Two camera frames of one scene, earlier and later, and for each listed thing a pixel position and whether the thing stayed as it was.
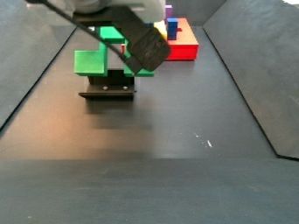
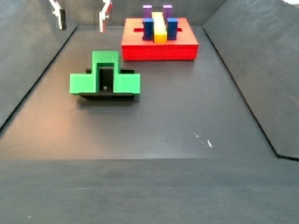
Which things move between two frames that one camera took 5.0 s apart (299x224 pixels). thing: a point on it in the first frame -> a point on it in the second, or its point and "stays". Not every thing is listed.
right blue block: [172, 28] stays
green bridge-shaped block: [91, 63] -> [126, 82]
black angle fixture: [116, 85] stays
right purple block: [168, 10] stays
